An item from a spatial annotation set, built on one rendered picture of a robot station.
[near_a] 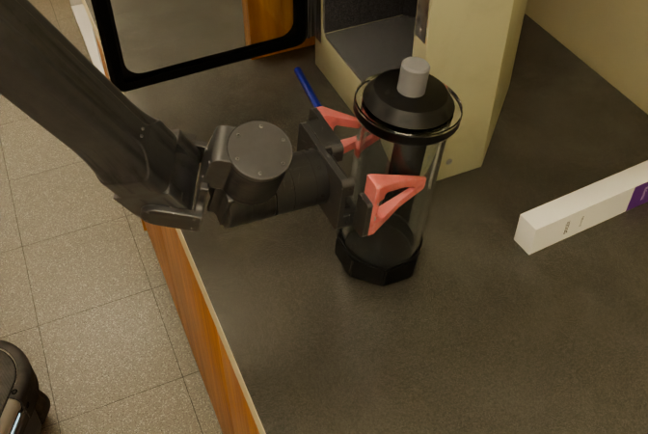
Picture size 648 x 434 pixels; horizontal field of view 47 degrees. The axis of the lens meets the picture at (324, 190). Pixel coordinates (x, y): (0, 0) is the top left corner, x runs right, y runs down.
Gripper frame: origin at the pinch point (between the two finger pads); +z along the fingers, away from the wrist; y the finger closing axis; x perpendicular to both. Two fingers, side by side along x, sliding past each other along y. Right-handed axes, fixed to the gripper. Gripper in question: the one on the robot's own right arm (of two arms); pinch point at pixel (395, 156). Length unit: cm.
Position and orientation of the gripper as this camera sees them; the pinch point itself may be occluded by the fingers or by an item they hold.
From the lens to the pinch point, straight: 79.3
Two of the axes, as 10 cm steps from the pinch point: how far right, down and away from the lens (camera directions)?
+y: -4.3, -6.4, 6.4
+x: -0.9, 7.3, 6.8
